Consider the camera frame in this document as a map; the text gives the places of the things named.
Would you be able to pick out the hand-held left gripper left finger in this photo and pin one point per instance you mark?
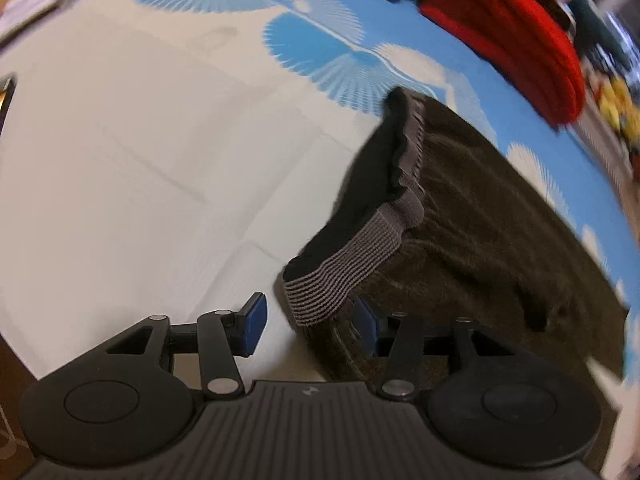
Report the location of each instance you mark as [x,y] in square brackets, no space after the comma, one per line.
[256,319]

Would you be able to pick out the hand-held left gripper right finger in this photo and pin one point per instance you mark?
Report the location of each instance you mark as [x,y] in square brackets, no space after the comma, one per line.
[365,324]

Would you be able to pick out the dark brown pants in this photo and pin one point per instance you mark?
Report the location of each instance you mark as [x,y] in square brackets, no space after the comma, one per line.
[465,240]

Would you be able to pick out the blue and white printed blanket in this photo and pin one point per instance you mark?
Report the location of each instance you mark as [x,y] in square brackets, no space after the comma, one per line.
[165,130]

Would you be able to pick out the red folded garment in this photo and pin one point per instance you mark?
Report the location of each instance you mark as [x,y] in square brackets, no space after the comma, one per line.
[510,30]

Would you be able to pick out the yellow plush toy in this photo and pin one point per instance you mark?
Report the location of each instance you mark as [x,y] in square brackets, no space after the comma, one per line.
[620,105]

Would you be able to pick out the teal folded garment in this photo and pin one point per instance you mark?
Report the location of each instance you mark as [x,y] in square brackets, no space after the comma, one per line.
[595,20]

